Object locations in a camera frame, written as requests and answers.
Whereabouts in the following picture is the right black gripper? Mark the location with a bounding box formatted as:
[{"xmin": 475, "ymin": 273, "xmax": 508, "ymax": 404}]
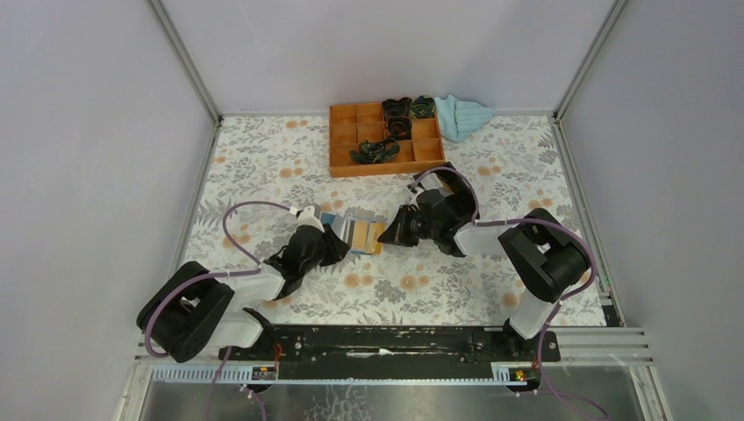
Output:
[{"xmin": 378, "ymin": 205, "xmax": 438, "ymax": 248}]

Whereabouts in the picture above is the blue leather card holder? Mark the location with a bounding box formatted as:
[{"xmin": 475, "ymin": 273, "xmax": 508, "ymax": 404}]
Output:
[{"xmin": 320, "ymin": 212, "xmax": 364, "ymax": 249}]

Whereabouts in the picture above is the gold black credit card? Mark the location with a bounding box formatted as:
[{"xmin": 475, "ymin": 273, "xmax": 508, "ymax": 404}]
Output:
[{"xmin": 350, "ymin": 221, "xmax": 386, "ymax": 255}]

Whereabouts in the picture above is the orange compartment tray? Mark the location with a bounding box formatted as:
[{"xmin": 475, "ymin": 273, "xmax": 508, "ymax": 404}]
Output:
[{"xmin": 329, "ymin": 96, "xmax": 446, "ymax": 178}]

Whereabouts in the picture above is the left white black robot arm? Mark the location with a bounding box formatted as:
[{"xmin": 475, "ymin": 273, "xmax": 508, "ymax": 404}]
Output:
[{"xmin": 136, "ymin": 225, "xmax": 350, "ymax": 363}]

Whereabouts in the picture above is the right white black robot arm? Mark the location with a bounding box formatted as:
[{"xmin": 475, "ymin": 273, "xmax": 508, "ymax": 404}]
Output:
[{"xmin": 377, "ymin": 189, "xmax": 594, "ymax": 361}]

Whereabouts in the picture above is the white card in box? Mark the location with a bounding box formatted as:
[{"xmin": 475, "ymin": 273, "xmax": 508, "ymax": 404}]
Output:
[{"xmin": 419, "ymin": 173, "xmax": 453, "ymax": 196}]

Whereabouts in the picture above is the black tangled band pile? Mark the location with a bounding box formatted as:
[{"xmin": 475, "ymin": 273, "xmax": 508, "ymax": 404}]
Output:
[{"xmin": 348, "ymin": 138, "xmax": 401, "ymax": 165}]

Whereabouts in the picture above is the black rolled band centre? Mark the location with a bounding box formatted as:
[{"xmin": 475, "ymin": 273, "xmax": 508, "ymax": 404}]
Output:
[{"xmin": 386, "ymin": 116, "xmax": 412, "ymax": 140}]

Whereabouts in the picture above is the black rolled band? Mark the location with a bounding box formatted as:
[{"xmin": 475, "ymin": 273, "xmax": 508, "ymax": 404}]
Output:
[
  {"xmin": 382, "ymin": 96, "xmax": 412, "ymax": 120},
  {"xmin": 386, "ymin": 116, "xmax": 412, "ymax": 140},
  {"xmin": 409, "ymin": 96, "xmax": 436, "ymax": 119}
]

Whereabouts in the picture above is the light blue folded cloth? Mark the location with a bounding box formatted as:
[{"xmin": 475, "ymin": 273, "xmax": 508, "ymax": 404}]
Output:
[{"xmin": 434, "ymin": 95, "xmax": 496, "ymax": 143}]

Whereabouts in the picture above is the black rolled band top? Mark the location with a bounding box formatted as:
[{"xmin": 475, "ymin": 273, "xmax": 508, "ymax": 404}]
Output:
[{"xmin": 409, "ymin": 96, "xmax": 436, "ymax": 119}]

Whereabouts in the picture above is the black rolled band left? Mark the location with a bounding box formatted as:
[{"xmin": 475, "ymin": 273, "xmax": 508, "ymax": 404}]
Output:
[{"xmin": 382, "ymin": 96, "xmax": 412, "ymax": 120}]

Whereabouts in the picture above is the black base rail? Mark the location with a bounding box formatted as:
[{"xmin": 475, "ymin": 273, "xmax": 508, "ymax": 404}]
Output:
[{"xmin": 218, "ymin": 325, "xmax": 561, "ymax": 381}]

